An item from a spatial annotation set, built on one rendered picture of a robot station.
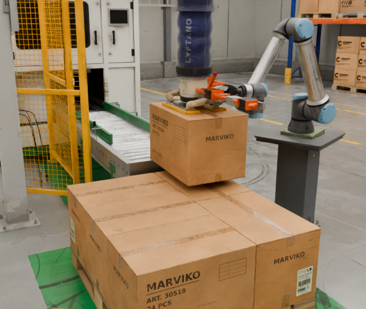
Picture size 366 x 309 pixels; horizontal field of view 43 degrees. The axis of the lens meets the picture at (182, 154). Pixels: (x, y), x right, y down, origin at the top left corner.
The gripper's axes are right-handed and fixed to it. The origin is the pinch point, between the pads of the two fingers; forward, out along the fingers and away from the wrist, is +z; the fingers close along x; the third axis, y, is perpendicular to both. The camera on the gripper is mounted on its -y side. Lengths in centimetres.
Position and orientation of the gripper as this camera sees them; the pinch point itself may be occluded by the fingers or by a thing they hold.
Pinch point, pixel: (216, 94)
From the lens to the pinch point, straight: 272.6
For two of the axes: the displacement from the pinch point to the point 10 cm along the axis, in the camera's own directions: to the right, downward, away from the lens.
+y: -4.5, -2.5, 8.5
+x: 0.1, -9.6, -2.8
